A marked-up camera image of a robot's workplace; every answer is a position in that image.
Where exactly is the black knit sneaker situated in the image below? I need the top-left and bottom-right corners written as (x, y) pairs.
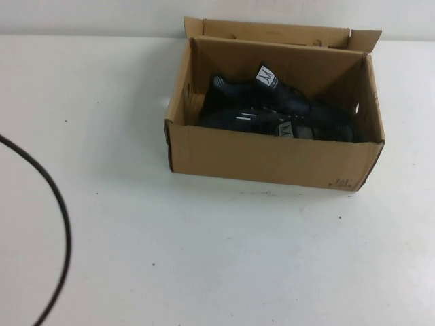
top-left (198, 113), bottom-right (362, 143)
top-left (199, 60), bottom-right (356, 127)

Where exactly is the thick black cable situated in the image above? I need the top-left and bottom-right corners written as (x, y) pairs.
top-left (0, 134), bottom-right (73, 326)

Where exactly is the brown cardboard shoe box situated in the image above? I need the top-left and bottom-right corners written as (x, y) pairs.
top-left (164, 16), bottom-right (387, 193)

